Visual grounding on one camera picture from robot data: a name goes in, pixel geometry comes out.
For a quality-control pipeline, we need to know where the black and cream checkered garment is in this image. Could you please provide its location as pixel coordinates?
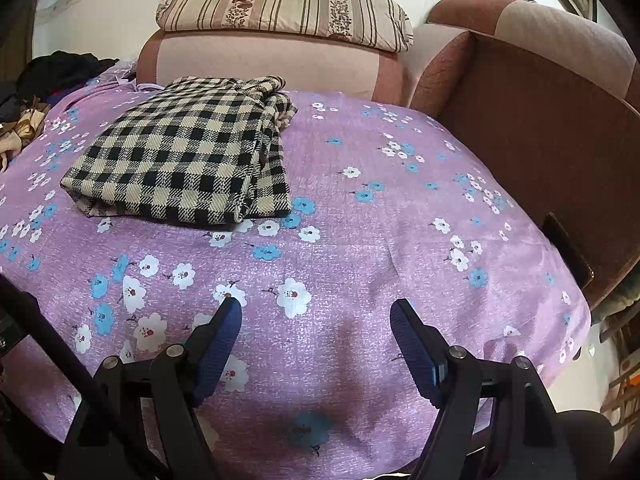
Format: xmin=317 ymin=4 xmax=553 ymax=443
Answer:
xmin=60 ymin=76 xmax=299 ymax=226

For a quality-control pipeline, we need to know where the black chair seat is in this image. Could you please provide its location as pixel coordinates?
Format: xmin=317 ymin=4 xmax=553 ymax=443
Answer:
xmin=555 ymin=410 xmax=616 ymax=480

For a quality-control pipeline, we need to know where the pink and brown sofa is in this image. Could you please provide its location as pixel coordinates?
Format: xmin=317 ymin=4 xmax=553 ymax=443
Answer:
xmin=136 ymin=0 xmax=640 ymax=311

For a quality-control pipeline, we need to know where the black cable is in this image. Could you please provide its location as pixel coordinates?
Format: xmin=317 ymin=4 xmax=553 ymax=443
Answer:
xmin=0 ymin=274 xmax=168 ymax=480

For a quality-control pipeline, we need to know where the dark flat rectangular object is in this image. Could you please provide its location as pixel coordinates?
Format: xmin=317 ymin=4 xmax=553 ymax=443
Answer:
xmin=542 ymin=212 xmax=596 ymax=288

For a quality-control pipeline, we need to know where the grey cloth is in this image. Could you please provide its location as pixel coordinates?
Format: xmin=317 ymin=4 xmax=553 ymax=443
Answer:
xmin=595 ymin=287 xmax=640 ymax=333

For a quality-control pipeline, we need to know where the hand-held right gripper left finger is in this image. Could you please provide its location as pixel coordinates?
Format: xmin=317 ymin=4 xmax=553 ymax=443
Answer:
xmin=60 ymin=297 xmax=244 ymax=480

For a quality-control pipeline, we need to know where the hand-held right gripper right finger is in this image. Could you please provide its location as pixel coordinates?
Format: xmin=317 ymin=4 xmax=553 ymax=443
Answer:
xmin=389 ymin=299 xmax=571 ymax=480

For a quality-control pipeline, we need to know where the brown and beige blanket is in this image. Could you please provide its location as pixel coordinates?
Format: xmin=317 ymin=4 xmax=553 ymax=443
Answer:
xmin=0 ymin=95 xmax=51 ymax=171

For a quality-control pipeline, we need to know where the wooden chair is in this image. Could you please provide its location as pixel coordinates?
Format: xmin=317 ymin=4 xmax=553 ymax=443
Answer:
xmin=597 ymin=355 xmax=640 ymax=431

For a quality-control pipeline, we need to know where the dark grey jacket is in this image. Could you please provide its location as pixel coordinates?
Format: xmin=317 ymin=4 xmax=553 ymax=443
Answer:
xmin=0 ymin=80 xmax=22 ymax=122

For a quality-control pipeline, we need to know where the purple floral bedsheet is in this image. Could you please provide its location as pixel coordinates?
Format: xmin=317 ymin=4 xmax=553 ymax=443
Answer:
xmin=0 ymin=60 xmax=593 ymax=476

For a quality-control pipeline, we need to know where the large striped floral pillow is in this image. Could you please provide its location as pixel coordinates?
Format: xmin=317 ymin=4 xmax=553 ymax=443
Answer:
xmin=156 ymin=0 xmax=415 ymax=53

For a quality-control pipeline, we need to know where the black clothes pile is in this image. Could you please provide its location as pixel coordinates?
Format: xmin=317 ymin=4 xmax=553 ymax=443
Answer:
xmin=17 ymin=51 xmax=121 ymax=103

